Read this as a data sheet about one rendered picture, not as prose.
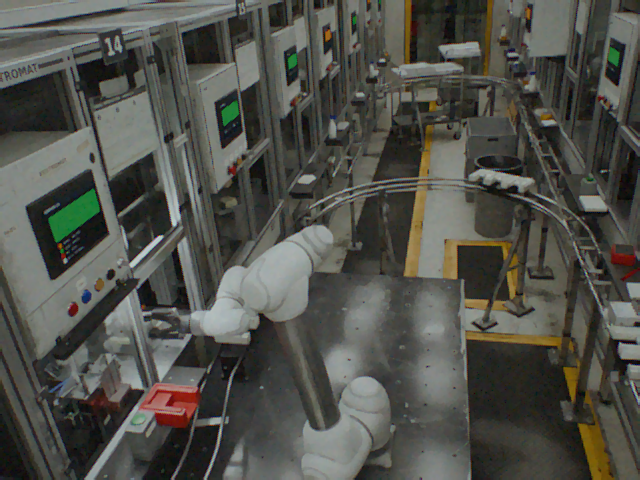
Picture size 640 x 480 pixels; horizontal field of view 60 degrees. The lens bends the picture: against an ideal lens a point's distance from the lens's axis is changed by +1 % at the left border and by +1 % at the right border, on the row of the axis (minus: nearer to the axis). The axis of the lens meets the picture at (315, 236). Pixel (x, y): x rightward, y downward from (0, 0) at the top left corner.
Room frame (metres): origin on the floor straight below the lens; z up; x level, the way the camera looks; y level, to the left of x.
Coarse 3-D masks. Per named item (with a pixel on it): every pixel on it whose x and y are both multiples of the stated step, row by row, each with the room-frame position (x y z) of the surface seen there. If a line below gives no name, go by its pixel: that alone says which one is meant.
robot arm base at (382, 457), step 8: (392, 432) 1.39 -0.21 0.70; (392, 440) 1.35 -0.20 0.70; (384, 448) 1.30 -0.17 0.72; (368, 456) 1.28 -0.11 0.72; (376, 456) 1.28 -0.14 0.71; (384, 456) 1.28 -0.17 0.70; (368, 464) 1.27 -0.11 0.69; (376, 464) 1.26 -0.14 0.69; (384, 464) 1.26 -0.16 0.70; (392, 464) 1.26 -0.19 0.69
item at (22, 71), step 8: (24, 64) 1.33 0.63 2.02; (32, 64) 1.35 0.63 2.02; (0, 72) 1.25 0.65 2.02; (8, 72) 1.27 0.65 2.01; (16, 72) 1.30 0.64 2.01; (24, 72) 1.32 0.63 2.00; (32, 72) 1.34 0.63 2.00; (0, 80) 1.24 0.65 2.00; (8, 80) 1.27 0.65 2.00; (16, 80) 1.29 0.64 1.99; (184, 88) 2.07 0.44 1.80; (184, 96) 2.05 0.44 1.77
